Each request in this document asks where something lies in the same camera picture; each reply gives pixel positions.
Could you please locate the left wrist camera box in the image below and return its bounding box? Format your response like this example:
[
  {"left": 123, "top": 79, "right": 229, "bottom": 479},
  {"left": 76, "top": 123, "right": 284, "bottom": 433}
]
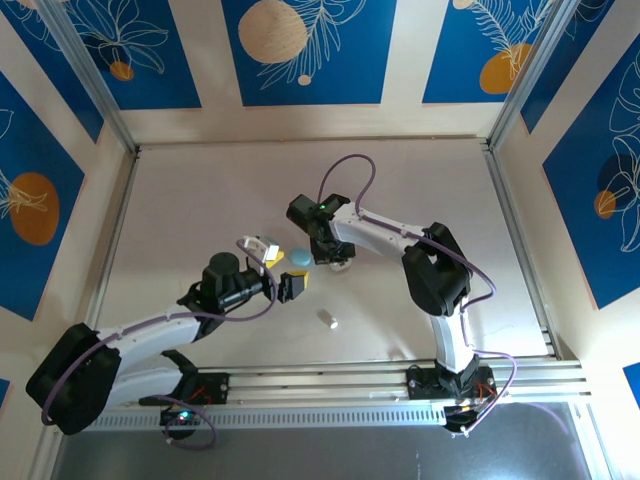
[{"left": 241, "top": 234, "right": 280, "bottom": 261}]

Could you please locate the aluminium mounting rail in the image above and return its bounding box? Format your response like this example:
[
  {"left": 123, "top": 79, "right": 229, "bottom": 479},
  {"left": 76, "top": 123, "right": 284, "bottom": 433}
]
[{"left": 42, "top": 357, "right": 591, "bottom": 414}]

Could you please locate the aluminium table side rail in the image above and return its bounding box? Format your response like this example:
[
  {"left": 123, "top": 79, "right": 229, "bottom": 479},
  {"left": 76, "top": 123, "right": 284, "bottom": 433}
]
[
  {"left": 481, "top": 144, "right": 565, "bottom": 359},
  {"left": 73, "top": 147, "right": 141, "bottom": 371}
]

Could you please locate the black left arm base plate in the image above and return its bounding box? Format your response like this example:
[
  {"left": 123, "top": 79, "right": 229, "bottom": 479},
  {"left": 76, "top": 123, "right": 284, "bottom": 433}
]
[{"left": 138, "top": 372, "right": 231, "bottom": 406}]

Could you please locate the slotted grey cable duct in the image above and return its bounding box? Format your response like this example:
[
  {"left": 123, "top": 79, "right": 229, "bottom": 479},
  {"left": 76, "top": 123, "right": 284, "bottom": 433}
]
[{"left": 62, "top": 405, "right": 449, "bottom": 432}]

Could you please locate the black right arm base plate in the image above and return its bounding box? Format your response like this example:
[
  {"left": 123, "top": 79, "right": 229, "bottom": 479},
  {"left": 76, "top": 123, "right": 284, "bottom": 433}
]
[{"left": 404, "top": 367, "right": 499, "bottom": 401}]

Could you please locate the aluminium frame post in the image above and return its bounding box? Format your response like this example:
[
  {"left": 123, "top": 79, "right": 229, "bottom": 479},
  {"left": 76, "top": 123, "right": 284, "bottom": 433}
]
[
  {"left": 37, "top": 0, "right": 140, "bottom": 154},
  {"left": 485, "top": 0, "right": 576, "bottom": 151}
]

